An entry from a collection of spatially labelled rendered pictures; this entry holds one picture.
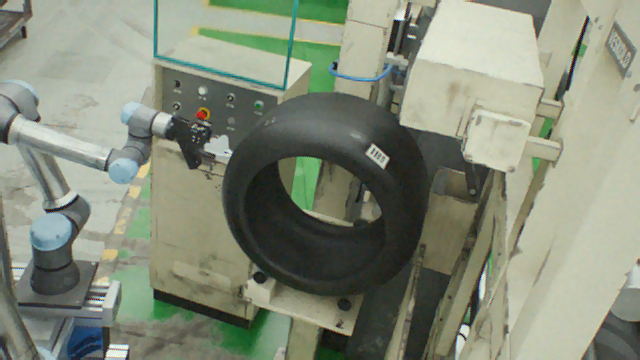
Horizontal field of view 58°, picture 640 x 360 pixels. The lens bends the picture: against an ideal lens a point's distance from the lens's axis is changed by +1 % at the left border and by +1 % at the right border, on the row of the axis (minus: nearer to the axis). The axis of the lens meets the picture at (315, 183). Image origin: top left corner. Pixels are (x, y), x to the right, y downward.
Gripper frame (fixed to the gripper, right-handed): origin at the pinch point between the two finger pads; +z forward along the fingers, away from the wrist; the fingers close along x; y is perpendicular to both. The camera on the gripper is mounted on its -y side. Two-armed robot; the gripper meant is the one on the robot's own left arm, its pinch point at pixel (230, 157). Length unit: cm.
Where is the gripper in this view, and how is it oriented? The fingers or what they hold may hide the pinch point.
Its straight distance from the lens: 175.2
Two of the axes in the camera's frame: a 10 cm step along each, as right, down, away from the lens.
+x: 2.7, -4.7, 8.4
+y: 2.5, -8.1, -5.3
